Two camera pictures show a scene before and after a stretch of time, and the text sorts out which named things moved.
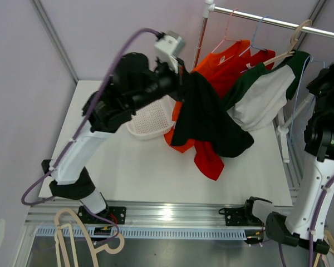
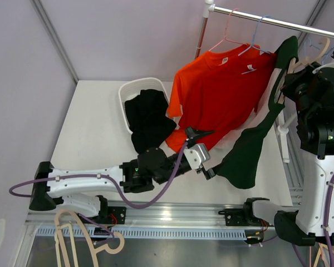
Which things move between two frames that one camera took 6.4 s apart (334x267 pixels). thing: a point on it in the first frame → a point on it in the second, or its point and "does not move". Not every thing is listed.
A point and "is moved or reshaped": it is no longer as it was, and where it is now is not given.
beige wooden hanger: (305, 23) → (307, 62)
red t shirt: (206, 159) is moved or reshaped
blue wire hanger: (250, 46) does not move
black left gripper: (181, 80) → (192, 133)
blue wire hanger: (311, 58) → (328, 53)
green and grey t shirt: (258, 98) → (237, 166)
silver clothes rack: (209, 8) does not move
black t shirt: (201, 117) → (146, 116)
